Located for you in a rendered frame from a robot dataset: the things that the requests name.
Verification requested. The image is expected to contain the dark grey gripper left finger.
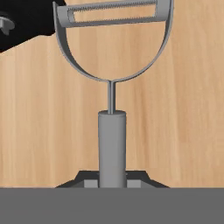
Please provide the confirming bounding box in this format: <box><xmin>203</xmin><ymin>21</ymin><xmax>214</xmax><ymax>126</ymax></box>
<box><xmin>55</xmin><ymin>170</ymin><xmax>101</xmax><ymax>189</ymax></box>

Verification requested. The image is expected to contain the small grey metal piece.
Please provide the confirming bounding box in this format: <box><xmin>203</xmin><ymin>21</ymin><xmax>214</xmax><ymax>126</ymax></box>
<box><xmin>0</xmin><ymin>16</ymin><xmax>16</xmax><ymax>36</ymax></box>

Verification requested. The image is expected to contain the grey metal peeler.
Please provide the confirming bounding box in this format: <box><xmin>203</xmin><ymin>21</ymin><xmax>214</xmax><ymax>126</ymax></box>
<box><xmin>52</xmin><ymin>0</ymin><xmax>175</xmax><ymax>189</ymax></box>

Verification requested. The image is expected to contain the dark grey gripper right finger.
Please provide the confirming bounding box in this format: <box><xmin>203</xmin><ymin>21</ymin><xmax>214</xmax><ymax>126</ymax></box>
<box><xmin>125</xmin><ymin>170</ymin><xmax>171</xmax><ymax>189</ymax></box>

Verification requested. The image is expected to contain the black rounded fixture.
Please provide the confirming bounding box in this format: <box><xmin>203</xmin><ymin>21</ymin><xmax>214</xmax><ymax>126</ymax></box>
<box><xmin>0</xmin><ymin>0</ymin><xmax>67</xmax><ymax>53</ymax></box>

